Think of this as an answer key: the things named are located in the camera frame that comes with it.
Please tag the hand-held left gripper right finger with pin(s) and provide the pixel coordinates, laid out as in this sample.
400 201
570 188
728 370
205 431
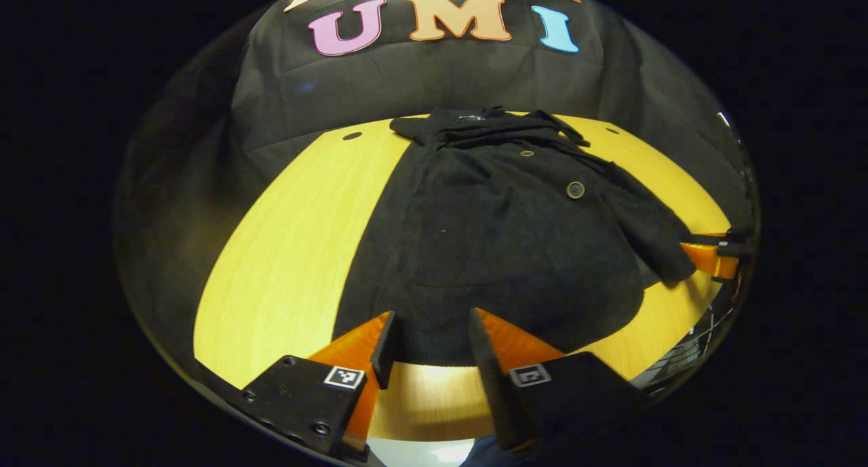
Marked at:
488 379

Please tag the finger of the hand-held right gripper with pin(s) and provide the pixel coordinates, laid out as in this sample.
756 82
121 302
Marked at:
712 258

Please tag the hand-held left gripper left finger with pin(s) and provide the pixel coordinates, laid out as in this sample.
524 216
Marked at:
385 352

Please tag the black buttoned coat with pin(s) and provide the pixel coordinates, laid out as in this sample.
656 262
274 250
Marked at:
488 250

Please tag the person's dark blue clothing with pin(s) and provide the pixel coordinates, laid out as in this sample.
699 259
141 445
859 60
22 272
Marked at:
483 455

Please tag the black backdrop cloth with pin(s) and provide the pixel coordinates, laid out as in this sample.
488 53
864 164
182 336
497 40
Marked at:
407 80

